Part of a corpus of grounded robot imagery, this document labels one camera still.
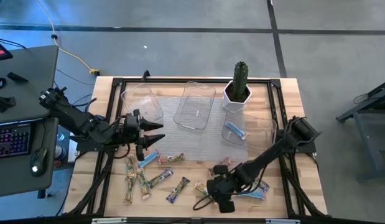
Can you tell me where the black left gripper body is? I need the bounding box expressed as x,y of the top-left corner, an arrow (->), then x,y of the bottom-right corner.
118,108 -> 147,162

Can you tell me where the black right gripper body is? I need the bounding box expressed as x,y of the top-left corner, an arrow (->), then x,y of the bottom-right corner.
206,164 -> 237,214

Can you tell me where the blue granola bar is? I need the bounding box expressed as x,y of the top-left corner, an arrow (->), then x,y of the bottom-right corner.
225,121 -> 249,140
237,189 -> 266,200
137,149 -> 160,169

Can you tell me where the clear plastic bin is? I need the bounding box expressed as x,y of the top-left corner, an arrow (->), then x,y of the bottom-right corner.
173,81 -> 217,131
120,83 -> 164,125
221,110 -> 277,152

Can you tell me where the grey woven table mat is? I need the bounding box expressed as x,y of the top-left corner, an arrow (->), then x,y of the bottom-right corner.
145,95 -> 252,162

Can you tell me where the white drink can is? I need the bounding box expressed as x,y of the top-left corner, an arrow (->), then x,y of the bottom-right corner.
53,144 -> 68,161

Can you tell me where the white hexagonal plant pot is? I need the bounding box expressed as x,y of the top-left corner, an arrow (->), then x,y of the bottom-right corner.
222,80 -> 253,113

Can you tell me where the black computer mouse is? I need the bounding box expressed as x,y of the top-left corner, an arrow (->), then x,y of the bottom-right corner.
29,147 -> 49,177

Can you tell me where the green cactus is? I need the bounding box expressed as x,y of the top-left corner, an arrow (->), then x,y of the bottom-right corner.
232,60 -> 249,102

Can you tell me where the grey desk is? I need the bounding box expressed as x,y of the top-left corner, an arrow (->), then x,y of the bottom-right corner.
0,45 -> 59,198

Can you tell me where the backlit black keyboard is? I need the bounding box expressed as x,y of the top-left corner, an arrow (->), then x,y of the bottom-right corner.
0,123 -> 33,160

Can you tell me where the small black bar-shaped part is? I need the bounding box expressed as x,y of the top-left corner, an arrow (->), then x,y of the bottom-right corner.
6,71 -> 29,83

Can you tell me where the dark metal cart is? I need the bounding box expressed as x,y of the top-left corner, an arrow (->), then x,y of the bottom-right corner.
336,79 -> 385,183

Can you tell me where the black aluminium table frame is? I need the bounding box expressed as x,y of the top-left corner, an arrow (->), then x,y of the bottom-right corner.
67,76 -> 328,218

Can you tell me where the silver frame bracket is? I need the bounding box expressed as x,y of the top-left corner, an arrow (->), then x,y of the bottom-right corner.
91,217 -> 128,224
265,218 -> 301,224

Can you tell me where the yellow cable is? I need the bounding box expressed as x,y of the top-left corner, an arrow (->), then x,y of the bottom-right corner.
36,0 -> 101,76

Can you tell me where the black bracket part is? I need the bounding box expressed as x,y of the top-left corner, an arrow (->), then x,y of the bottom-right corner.
0,95 -> 17,113

